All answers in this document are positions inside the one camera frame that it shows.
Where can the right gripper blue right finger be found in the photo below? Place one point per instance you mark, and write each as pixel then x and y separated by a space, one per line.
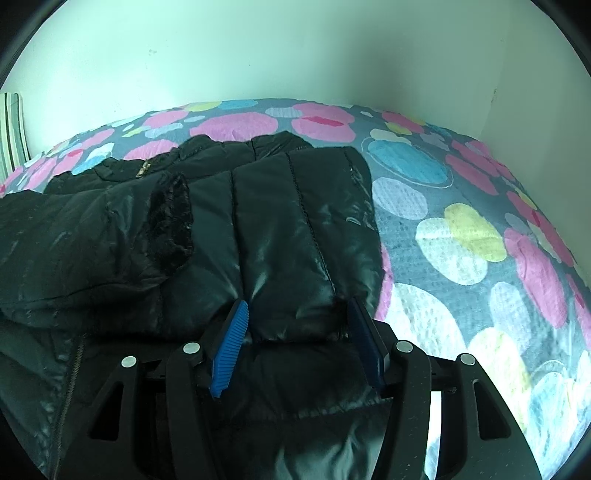
pixel 480 438

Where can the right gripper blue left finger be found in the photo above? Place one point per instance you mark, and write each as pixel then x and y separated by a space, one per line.
pixel 153 417

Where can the black puffer jacket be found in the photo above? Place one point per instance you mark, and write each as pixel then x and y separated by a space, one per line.
pixel 137 255

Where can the polka dot bed sheet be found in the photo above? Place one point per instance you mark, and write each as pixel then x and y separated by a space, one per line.
pixel 472 264

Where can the striped headboard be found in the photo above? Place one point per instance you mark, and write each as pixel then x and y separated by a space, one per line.
pixel 14 149

